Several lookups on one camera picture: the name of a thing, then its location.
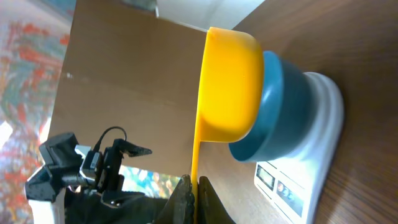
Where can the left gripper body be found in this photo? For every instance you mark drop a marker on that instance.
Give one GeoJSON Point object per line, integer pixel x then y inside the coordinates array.
{"type": "Point", "coordinates": [110, 179]}

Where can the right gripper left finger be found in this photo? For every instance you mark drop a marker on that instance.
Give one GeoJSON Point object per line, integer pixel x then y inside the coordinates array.
{"type": "Point", "coordinates": [180, 207]}

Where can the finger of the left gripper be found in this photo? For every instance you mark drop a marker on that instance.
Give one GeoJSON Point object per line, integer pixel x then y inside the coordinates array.
{"type": "Point", "coordinates": [130, 149]}
{"type": "Point", "coordinates": [116, 199]}

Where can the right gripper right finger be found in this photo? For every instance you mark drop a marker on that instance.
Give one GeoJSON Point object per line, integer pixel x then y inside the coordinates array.
{"type": "Point", "coordinates": [210, 208]}

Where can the yellow plastic measuring scoop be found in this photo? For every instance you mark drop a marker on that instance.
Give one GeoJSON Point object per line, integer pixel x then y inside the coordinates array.
{"type": "Point", "coordinates": [229, 92]}

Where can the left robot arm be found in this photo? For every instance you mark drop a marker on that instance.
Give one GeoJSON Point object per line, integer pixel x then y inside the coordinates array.
{"type": "Point", "coordinates": [69, 165]}

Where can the white digital kitchen scale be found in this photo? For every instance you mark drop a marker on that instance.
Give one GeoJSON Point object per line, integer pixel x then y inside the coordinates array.
{"type": "Point", "coordinates": [292, 184]}

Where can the teal plastic bowl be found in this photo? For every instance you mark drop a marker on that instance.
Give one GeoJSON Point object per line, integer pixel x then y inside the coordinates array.
{"type": "Point", "coordinates": [286, 111]}

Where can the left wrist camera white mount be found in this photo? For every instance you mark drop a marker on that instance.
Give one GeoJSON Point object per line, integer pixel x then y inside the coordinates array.
{"type": "Point", "coordinates": [92, 162]}

